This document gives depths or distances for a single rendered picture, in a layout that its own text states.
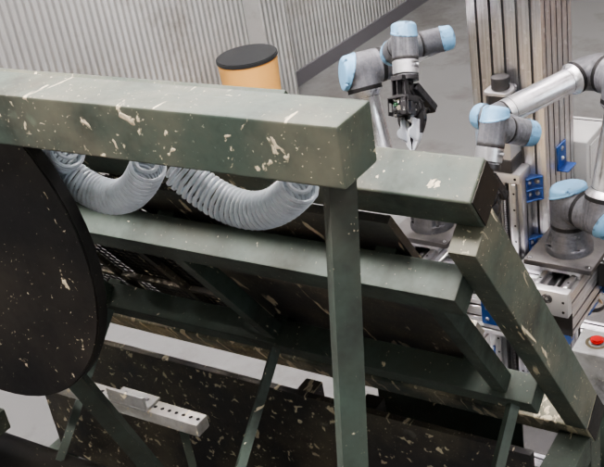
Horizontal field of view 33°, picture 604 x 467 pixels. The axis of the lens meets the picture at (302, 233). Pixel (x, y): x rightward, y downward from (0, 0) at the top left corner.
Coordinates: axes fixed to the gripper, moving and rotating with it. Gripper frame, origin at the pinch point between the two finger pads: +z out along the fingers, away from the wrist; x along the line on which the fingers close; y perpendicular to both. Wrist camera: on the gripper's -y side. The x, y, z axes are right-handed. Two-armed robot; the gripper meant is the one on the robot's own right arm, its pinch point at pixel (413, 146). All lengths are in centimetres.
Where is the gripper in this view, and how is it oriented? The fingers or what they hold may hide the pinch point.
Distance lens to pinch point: 291.6
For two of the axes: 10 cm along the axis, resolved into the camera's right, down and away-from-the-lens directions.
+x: 7.7, -0.6, -6.4
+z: 0.5, 10.0, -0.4
